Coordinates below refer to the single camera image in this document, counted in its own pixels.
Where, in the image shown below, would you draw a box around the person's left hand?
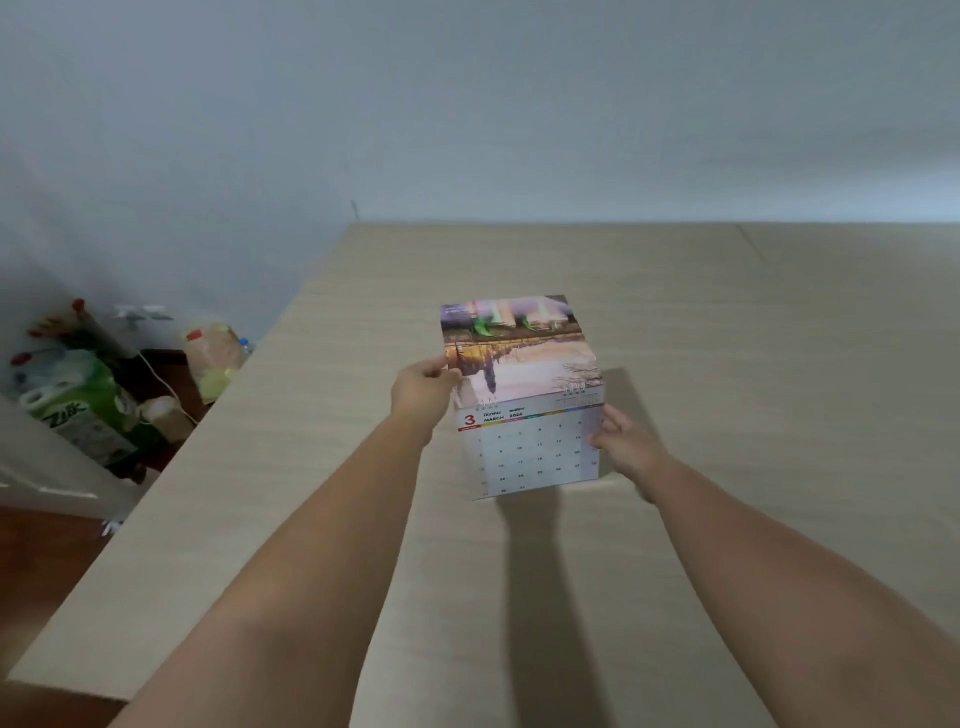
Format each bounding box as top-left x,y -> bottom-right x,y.
390,354 -> 465,447

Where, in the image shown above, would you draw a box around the person's right hand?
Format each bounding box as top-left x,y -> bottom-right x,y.
588,404 -> 671,504

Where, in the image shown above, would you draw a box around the spiral-bound desk calendar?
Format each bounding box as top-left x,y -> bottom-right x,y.
440,294 -> 606,501

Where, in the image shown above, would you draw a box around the person's right forearm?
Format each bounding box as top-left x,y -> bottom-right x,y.
645,453 -> 960,728

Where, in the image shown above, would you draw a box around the person's left forearm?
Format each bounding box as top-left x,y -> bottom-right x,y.
108,412 -> 435,728

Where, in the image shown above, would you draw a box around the clear plastic bag with bottle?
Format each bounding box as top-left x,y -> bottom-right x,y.
183,324 -> 252,403

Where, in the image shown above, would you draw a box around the white plastic bag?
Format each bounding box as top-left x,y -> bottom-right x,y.
138,396 -> 198,445

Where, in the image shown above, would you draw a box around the green tissue roll pack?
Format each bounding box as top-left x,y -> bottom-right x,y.
18,349 -> 144,468

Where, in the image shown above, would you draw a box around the red-capped bottles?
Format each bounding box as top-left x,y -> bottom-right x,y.
9,298 -> 99,376

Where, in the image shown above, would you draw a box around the white cable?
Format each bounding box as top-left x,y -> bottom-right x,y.
135,346 -> 202,427

